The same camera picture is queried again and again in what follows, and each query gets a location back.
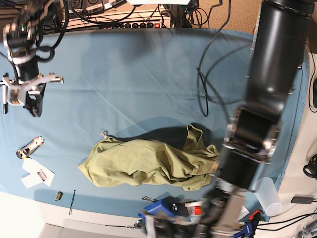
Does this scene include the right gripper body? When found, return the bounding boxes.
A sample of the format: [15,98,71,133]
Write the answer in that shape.
[1,73,64,106]

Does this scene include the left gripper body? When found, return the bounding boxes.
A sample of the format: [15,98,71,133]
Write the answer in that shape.
[193,178,245,238]

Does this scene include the olive green t-shirt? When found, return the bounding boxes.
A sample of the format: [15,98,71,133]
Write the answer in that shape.
[78,124,219,191]

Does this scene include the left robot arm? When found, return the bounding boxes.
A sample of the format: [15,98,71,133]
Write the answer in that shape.
[145,0,315,238]

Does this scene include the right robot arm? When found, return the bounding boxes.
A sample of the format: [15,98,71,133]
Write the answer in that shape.
[0,0,69,117]

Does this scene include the black marker pen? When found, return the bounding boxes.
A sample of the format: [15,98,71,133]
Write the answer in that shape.
[2,84,8,114]

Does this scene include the blue plastic box with knob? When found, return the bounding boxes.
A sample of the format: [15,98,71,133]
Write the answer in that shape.
[143,196,189,218]

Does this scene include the white paper card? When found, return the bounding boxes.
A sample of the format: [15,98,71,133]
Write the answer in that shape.
[237,205,250,222]

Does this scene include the clear case with red part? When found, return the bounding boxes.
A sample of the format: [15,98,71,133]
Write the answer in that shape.
[185,201,204,218]

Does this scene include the blue orange clamp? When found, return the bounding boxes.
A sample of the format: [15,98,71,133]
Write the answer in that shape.
[232,210,263,238]

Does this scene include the orange grey utility knife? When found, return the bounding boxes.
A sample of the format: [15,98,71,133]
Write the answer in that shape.
[16,136,45,159]

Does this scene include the translucent plastic cup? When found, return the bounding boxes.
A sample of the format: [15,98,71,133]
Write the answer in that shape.
[253,177,282,217]

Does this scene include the white paper sheets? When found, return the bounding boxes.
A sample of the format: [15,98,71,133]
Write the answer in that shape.
[21,158,55,188]

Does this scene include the small black adapter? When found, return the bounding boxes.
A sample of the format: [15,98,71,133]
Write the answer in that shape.
[291,196,315,204]

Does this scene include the small green battery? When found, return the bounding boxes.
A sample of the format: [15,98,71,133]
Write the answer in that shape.
[55,191,63,201]

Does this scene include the blue table cloth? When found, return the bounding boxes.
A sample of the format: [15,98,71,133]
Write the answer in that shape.
[0,27,310,223]

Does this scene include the white power strip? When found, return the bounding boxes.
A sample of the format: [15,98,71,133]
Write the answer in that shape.
[66,9,172,31]

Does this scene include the metal key ring clip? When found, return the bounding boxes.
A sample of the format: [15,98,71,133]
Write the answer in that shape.
[142,196,158,203]

